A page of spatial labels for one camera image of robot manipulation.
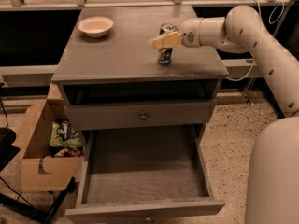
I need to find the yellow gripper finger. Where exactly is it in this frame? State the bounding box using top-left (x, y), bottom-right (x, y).
top-left (149, 31), bottom-right (182, 49)

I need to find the blue silver redbull can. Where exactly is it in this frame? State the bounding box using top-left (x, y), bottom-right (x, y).
top-left (157, 23), bottom-right (176, 65)

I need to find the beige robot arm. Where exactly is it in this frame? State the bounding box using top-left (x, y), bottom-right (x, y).
top-left (149, 5), bottom-right (299, 224)

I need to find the grey wooden drawer cabinet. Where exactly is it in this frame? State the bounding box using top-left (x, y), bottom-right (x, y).
top-left (50, 5), bottom-right (229, 147)

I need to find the closed grey upper drawer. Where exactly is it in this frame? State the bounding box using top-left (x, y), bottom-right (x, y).
top-left (64, 99), bottom-right (216, 131)

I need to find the open grey lower drawer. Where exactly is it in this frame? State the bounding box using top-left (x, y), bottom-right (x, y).
top-left (65, 125), bottom-right (225, 224)

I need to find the white ceramic bowl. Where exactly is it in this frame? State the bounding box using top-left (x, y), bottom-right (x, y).
top-left (78, 17), bottom-right (114, 38)

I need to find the green snack bag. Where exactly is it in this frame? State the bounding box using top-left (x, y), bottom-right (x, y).
top-left (50, 120), bottom-right (83, 151)

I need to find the dark snack bag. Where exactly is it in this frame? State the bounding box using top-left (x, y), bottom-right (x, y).
top-left (54, 148), bottom-right (83, 158)

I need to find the brown cardboard box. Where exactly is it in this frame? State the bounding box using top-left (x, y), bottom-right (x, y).
top-left (15, 84), bottom-right (81, 192)

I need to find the white cable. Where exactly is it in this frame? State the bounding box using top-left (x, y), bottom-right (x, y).
top-left (225, 0), bottom-right (286, 83)

